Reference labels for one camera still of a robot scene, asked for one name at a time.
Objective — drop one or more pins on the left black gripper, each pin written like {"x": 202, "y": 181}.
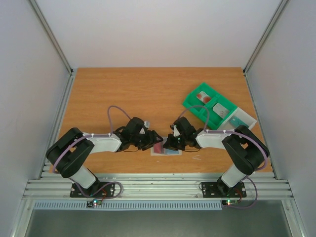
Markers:
{"x": 151, "y": 139}

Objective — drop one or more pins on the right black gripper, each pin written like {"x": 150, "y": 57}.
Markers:
{"x": 177, "y": 140}

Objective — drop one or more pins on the dark red striped card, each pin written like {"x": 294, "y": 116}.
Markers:
{"x": 158, "y": 148}

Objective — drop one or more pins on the beige card holder wallet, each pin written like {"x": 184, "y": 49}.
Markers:
{"x": 167, "y": 152}

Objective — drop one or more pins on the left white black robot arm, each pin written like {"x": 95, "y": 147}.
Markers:
{"x": 68, "y": 154}

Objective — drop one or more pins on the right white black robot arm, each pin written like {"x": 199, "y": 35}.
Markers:
{"x": 246, "y": 151}

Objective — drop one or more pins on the red white card in tray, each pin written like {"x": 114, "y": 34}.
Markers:
{"x": 203, "y": 97}

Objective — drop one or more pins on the grey card in tray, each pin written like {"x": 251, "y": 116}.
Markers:
{"x": 220, "y": 110}

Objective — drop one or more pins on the teal card in tray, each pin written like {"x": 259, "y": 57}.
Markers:
{"x": 235, "y": 122}

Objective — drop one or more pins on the green plastic sorting tray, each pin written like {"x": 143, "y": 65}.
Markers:
{"x": 214, "y": 120}

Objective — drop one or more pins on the right small circuit board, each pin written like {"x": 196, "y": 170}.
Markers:
{"x": 230, "y": 202}

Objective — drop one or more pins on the small circuit board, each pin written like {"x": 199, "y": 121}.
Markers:
{"x": 93, "y": 203}
{"x": 230, "y": 202}

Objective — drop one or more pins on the left small circuit board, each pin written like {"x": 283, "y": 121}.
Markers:
{"x": 93, "y": 203}

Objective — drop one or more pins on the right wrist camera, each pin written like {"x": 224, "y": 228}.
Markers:
{"x": 175, "y": 130}

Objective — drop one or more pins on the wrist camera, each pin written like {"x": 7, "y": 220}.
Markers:
{"x": 175, "y": 130}
{"x": 145, "y": 127}

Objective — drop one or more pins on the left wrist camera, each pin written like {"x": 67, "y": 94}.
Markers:
{"x": 145, "y": 127}

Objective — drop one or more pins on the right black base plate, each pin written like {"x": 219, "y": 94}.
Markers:
{"x": 209, "y": 189}

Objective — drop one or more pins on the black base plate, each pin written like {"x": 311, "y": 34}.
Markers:
{"x": 99, "y": 190}
{"x": 209, "y": 189}

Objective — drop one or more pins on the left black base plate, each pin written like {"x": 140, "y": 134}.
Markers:
{"x": 99, "y": 190}

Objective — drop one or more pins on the aluminium rail frame front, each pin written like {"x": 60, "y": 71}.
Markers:
{"x": 160, "y": 186}

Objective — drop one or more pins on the left aluminium frame post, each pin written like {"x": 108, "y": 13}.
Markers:
{"x": 46, "y": 27}

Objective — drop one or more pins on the aluminium frame post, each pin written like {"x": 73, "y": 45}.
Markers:
{"x": 266, "y": 34}
{"x": 46, "y": 27}

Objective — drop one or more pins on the grey slotted cable duct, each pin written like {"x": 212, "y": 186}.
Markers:
{"x": 129, "y": 205}

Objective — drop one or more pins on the right aluminium frame post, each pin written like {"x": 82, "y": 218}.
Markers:
{"x": 266, "y": 34}

